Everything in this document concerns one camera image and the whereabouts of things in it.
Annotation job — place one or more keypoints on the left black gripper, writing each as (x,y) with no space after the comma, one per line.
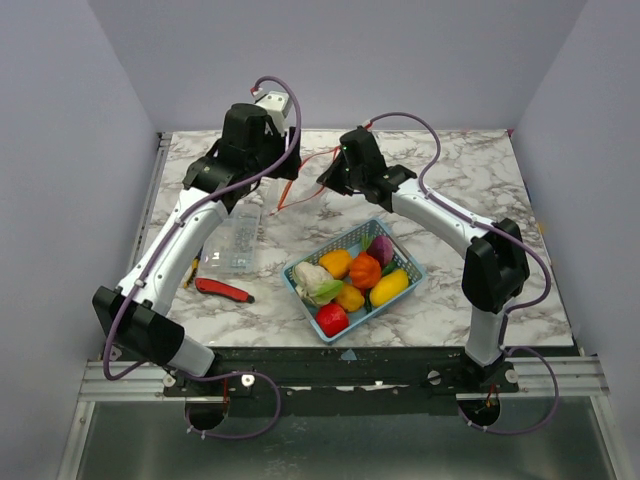
(289,167)

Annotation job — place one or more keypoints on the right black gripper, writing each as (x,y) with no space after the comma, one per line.
(331,178)

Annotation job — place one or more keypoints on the clear zip bag orange zipper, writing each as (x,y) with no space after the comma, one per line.
(286,194)

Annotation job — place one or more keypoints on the purple onion toy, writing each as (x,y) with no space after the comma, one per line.
(379,247)

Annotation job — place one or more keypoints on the orange bell pepper toy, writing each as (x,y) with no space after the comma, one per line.
(336,262)

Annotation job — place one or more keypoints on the orange pumpkin toy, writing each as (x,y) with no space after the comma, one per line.
(365,271)

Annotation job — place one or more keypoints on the yellow lemon toy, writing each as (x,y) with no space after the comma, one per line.
(350,298)

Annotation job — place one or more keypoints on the red apple toy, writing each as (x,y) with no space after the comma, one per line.
(332,319)

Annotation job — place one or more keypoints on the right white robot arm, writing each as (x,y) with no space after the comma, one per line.
(495,267)

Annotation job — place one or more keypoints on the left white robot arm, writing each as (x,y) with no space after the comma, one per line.
(255,142)

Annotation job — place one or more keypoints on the clear plastic screw box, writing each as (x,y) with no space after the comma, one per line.
(230,249)

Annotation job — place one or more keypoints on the white cauliflower toy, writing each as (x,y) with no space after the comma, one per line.
(315,285)

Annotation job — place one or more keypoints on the yellow mango toy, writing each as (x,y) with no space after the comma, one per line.
(389,287)

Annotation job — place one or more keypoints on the red utility knife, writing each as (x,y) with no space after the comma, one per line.
(216,288)

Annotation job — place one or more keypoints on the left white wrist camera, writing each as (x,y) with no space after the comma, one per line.
(276,103)

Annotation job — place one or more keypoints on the yellow handled tool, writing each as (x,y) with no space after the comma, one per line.
(192,273)

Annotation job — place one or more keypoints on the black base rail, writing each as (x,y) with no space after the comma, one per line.
(329,381)

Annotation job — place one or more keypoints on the aluminium frame rail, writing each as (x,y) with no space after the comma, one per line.
(144,384)

